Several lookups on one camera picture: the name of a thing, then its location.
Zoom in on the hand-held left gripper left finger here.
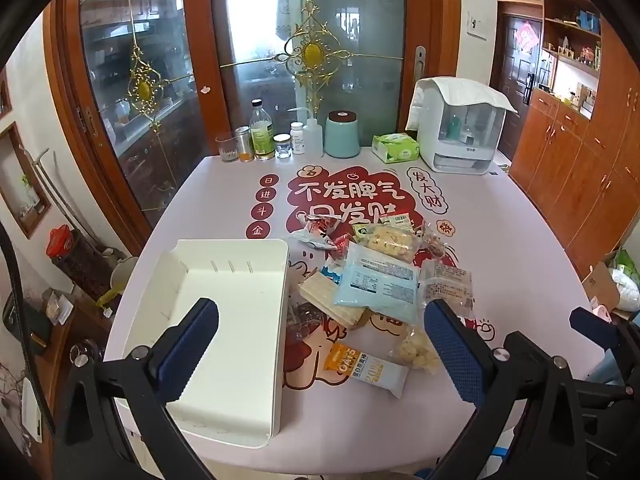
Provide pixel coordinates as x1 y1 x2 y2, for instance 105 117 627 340
60 297 221 480

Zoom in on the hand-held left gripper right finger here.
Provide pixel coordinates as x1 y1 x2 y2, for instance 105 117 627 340
424 299 597 480

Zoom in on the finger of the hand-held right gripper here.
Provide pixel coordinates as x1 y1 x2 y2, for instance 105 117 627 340
570 307 640 361

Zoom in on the clear packet of white puffs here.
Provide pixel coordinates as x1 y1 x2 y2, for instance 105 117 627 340
390 327 443 376

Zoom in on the clear packet with text label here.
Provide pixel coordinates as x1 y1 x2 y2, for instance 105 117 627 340
417 260 474 319

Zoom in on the orange and white bar packet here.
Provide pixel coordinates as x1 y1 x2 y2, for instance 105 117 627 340
325 342 411 400

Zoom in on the white plastic tray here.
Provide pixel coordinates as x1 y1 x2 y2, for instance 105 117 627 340
114 239 291 449

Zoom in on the large pale blue packet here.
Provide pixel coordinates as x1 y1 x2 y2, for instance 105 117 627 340
332 242 420 326

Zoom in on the red brown clear wrapper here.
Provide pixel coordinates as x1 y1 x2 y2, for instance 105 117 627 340
419 224 452 262

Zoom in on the clear packet of dark snack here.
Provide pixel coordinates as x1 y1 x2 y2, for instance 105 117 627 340
286 304 326 342

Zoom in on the clear packet of yellow puffs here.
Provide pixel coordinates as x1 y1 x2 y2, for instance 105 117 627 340
357 225 418 264

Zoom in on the beige wafer packet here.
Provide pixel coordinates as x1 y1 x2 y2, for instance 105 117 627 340
298 269 372 331

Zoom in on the red and white snack packet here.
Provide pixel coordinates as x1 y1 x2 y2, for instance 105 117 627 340
290 215 341 251

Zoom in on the cardboard box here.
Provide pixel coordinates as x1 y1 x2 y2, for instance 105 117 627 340
582 260 640 321

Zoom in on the white plastic bag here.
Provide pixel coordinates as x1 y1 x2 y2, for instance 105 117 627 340
607 250 640 311

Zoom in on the pale yellow pitcher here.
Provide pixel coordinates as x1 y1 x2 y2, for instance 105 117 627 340
97 256 141 311

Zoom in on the jar with red lid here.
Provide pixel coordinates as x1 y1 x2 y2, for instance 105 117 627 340
46 225 116 301

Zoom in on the printed pink tablecloth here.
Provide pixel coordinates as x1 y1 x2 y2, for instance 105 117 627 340
102 147 626 466

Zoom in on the wooden cabinet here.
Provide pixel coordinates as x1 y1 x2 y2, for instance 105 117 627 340
507 85 640 281

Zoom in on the drinking glass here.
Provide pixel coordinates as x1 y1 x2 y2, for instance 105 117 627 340
216 132 240 163

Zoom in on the white countertop appliance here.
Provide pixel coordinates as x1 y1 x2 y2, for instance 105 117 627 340
406 76 519 176

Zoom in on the small metal tin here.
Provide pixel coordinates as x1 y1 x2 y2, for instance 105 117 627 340
235 126 253 162

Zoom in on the green tissue pack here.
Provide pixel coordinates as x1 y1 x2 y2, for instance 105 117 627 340
371 132 421 165

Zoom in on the glass bottle with green label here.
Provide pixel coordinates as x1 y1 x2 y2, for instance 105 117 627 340
249 99 276 161

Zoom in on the teal canister with brown lid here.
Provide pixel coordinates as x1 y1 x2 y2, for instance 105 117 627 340
325 110 362 158

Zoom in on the white squeeze bottle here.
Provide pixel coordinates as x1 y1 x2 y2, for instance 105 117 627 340
287 107 326 157

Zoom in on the wood framed glass door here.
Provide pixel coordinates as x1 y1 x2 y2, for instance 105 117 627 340
190 0 451 161
50 0 221 241

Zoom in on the white towel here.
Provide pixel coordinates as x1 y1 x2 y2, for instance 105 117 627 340
406 76 519 131

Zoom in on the brown entry door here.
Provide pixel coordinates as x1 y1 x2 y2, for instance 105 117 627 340
492 12 543 148

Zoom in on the wooden shelf unit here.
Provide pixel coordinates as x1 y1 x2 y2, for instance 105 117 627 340
540 0 608 111

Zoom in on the red door decoration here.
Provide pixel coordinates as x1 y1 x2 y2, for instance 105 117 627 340
515 20 542 53

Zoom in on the black cable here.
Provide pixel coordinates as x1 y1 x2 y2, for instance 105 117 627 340
0 220 56 431

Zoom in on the wooden picture frame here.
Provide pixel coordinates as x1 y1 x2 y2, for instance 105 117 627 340
0 122 53 240

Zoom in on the white wall switch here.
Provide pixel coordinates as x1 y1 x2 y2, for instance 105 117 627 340
466 10 488 41

